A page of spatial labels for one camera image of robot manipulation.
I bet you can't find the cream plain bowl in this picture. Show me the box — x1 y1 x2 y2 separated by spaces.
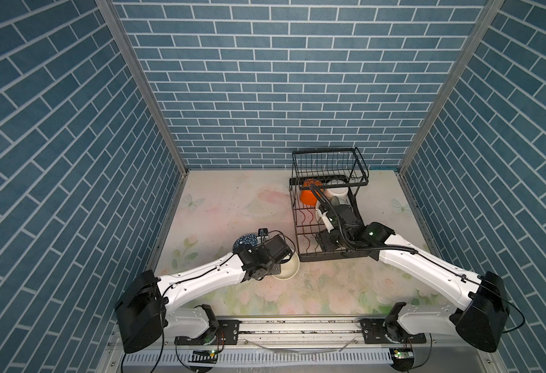
272 253 300 281

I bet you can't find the blue triangle patterned bowl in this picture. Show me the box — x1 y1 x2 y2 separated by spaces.
232 234 259 253

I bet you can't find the orange square bowl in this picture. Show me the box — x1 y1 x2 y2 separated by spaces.
299 179 323 208

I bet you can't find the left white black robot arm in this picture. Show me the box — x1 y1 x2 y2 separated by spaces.
114 233 295 354

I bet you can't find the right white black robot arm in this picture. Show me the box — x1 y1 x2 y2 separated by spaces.
316 203 513 353

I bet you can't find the black wire dish rack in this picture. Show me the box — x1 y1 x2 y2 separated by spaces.
289 148 369 263

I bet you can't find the white slotted cable duct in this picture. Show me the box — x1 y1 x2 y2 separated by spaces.
123 348 393 369

